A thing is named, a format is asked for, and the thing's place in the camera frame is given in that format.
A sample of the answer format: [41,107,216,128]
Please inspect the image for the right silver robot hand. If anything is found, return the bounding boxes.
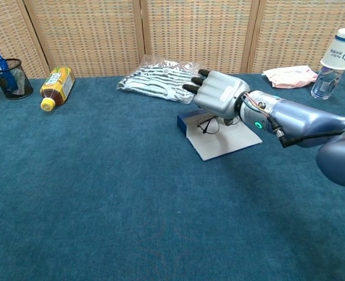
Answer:
[182,68,251,126]

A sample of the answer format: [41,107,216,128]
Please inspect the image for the eyeglasses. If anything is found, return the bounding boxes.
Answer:
[197,115,240,135]

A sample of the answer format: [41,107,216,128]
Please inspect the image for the blue glasses case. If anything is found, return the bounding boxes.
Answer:
[177,108,263,162]

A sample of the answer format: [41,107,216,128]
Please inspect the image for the striped clothing in plastic bag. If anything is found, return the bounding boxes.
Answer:
[116,54,205,105]

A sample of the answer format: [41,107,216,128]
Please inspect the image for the wicker folding screen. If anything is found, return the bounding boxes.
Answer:
[0,0,345,81]

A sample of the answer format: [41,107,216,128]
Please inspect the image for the pink tissue pack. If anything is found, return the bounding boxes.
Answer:
[261,65,319,88]

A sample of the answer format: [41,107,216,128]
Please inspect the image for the clear plastic water bottle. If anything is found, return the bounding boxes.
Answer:
[310,64,343,101]

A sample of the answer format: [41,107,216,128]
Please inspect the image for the white paper cup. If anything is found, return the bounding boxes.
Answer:
[320,28,345,71]

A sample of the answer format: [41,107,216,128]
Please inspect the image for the blue table carpet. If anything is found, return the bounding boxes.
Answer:
[0,70,345,281]

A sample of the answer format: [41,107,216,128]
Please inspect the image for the tea bottle with yellow cap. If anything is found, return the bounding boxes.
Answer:
[39,66,76,112]

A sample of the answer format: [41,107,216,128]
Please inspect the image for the black mesh pen holder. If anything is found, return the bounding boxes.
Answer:
[0,58,34,100]

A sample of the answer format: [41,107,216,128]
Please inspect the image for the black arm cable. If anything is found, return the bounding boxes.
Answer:
[273,116,345,149]

